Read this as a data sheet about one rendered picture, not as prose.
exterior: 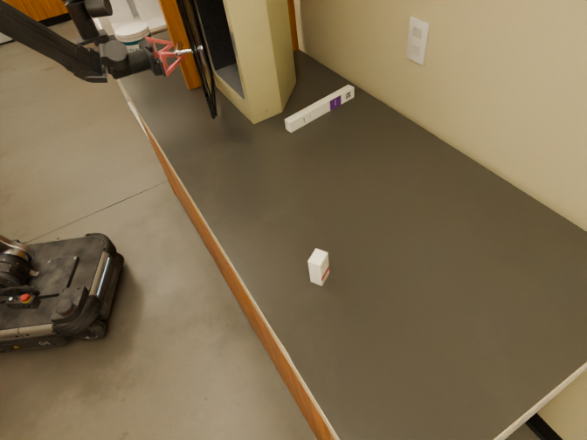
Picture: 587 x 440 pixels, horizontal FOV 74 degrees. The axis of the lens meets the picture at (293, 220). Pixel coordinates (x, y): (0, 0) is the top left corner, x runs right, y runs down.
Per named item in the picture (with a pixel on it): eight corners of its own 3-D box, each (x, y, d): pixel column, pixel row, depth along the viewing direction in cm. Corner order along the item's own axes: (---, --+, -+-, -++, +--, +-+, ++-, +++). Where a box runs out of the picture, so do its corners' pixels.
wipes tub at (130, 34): (155, 53, 175) (142, 18, 164) (164, 63, 167) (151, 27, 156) (127, 63, 172) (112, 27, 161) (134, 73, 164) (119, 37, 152)
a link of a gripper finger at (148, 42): (167, 30, 119) (137, 37, 116) (176, 37, 115) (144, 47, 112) (173, 51, 124) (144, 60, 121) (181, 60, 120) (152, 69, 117)
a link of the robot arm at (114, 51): (82, 52, 110) (86, 82, 110) (74, 30, 100) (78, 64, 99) (128, 54, 114) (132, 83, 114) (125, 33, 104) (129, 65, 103)
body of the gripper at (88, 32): (110, 39, 130) (100, 16, 125) (79, 49, 128) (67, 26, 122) (106, 33, 134) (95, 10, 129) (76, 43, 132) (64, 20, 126)
